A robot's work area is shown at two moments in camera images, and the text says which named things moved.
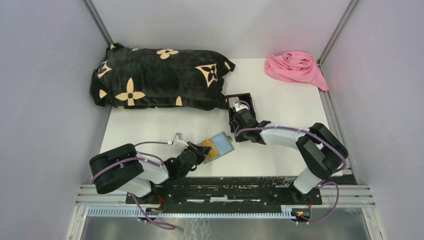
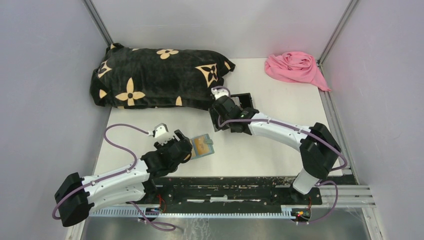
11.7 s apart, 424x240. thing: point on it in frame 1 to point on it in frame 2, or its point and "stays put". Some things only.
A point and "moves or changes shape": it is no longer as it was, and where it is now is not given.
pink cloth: [295, 66] stays put
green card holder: [221, 145] moves or changes shape
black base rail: [265, 191] stays put
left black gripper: [201, 151] to [161, 147]
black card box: [246, 97] stays put
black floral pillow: [127, 78] stays put
